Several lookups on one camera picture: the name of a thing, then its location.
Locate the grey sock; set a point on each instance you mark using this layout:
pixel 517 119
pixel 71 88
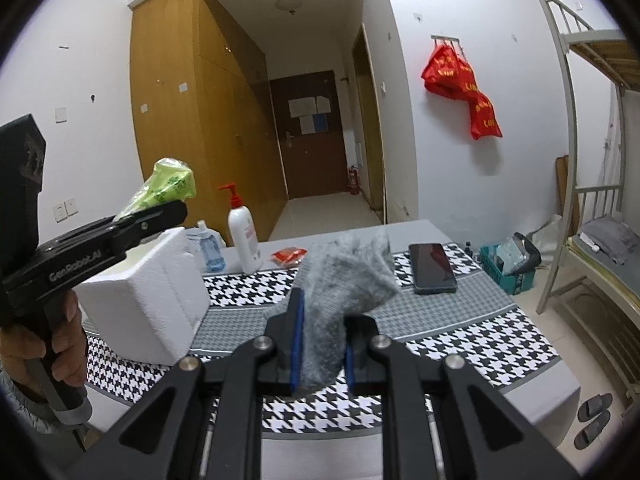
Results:
pixel 345 280

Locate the white foam box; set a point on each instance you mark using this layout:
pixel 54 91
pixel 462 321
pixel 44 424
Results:
pixel 145 300

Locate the wooden side door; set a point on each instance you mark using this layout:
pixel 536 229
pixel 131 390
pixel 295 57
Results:
pixel 370 135

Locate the black smartphone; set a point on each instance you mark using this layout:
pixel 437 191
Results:
pixel 432 267

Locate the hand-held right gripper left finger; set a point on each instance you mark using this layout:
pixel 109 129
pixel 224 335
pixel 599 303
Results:
pixel 298 335

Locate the blue door notice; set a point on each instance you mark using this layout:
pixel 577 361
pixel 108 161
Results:
pixel 319 124

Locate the grey folded bedding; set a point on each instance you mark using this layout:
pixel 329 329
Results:
pixel 610 237

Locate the green plastic bag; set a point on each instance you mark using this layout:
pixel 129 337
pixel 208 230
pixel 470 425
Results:
pixel 167 182

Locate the red hanging bag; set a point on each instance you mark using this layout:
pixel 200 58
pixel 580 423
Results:
pixel 450 77

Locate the small white door notice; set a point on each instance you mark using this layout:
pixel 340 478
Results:
pixel 306 125

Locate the large white door notice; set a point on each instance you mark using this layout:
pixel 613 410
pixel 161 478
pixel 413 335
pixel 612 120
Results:
pixel 305 106

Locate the ceiling lamp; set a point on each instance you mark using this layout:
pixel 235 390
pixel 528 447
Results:
pixel 290 4

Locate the metal bunk bed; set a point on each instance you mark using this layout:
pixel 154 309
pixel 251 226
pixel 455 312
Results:
pixel 570 110

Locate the white wall switch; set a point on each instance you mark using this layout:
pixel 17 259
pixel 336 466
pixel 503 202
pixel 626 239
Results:
pixel 72 206
pixel 60 212

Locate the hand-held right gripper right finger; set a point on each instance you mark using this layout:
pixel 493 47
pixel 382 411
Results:
pixel 349 370

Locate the person's left hand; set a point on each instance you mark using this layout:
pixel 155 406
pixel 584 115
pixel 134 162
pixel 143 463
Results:
pixel 70 350

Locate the person's left forearm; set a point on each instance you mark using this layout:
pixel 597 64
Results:
pixel 20 400

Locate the wooden wardrobe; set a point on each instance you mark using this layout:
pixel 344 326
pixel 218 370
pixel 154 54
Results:
pixel 170 130

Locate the houndstooth tablecloth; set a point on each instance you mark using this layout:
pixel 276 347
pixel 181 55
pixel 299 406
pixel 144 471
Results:
pixel 475 340

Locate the black slipper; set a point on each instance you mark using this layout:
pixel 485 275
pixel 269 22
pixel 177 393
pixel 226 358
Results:
pixel 592 430
pixel 595 406

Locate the red fire extinguisher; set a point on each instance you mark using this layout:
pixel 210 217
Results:
pixel 353 180

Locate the red snack packet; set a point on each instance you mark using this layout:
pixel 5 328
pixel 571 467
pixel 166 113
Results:
pixel 289 256

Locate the white wall cover plate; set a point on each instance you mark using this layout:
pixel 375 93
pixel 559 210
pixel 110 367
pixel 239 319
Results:
pixel 60 114

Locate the white plastic bag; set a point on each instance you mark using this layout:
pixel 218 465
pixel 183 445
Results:
pixel 547 230

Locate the brown entrance door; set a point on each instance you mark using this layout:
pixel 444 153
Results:
pixel 310 160

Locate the clear blue sanitizer bottle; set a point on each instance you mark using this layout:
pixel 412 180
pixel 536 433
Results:
pixel 212 255

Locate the wooden boards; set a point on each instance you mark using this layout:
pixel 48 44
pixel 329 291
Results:
pixel 565 185

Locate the metal wall hook rack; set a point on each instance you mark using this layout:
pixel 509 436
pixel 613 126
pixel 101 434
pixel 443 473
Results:
pixel 445 37

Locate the teal plastic basket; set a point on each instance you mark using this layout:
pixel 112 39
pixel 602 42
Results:
pixel 520 282

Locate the white pump bottle red cap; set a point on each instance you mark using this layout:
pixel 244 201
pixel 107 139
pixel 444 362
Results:
pixel 242 240

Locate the black bag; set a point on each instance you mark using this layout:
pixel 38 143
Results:
pixel 530 255

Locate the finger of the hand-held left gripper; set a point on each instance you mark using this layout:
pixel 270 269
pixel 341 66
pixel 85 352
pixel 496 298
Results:
pixel 155 220

